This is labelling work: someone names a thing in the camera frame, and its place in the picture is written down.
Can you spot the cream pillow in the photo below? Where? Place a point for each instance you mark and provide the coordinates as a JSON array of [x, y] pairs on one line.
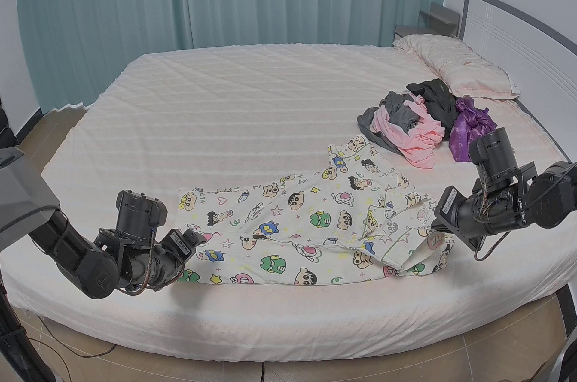
[[469, 65]]

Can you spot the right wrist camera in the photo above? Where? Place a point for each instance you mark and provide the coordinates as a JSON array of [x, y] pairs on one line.
[[477, 243]]

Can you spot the grey bedside table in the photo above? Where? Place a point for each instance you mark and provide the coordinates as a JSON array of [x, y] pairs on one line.
[[444, 17]]

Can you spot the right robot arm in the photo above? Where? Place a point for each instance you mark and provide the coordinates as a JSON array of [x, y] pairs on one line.
[[550, 195]]

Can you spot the pile of clothes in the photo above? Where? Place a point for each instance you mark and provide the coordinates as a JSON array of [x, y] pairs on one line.
[[405, 123]]

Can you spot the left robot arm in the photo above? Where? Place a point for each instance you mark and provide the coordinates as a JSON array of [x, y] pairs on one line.
[[67, 245]]

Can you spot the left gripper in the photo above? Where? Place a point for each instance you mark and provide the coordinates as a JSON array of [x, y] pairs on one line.
[[173, 256]]

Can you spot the bed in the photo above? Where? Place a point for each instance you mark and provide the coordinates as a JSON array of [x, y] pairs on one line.
[[270, 101]]

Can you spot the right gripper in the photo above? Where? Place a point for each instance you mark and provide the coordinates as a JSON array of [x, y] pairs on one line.
[[464, 213]]

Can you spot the white printed pyjama top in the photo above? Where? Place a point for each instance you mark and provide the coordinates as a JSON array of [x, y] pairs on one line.
[[306, 227]]

